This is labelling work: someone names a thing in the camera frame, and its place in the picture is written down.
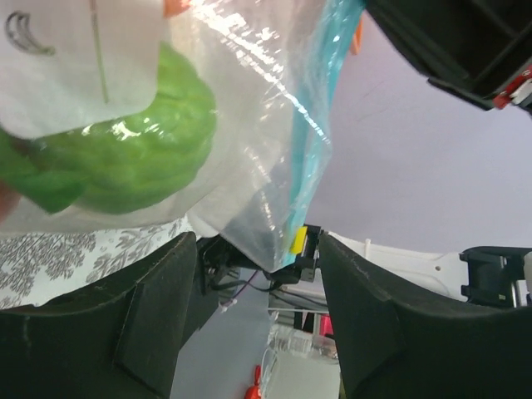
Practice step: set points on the clear zip top bag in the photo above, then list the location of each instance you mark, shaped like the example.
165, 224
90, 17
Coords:
124, 114

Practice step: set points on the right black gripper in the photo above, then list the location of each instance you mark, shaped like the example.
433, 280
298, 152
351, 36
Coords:
477, 51

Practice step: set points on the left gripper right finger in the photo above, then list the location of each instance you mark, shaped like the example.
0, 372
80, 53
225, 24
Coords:
396, 339

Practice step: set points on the orange plastic bin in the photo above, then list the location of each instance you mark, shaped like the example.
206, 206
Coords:
356, 43

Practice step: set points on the floral tablecloth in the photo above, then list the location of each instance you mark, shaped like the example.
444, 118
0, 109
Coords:
36, 268

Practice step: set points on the large green custard apple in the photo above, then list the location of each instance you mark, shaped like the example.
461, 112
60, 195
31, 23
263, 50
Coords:
125, 164

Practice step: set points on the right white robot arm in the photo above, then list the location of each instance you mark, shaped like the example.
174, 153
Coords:
417, 176

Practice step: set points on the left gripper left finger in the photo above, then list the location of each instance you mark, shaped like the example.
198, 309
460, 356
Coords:
118, 337

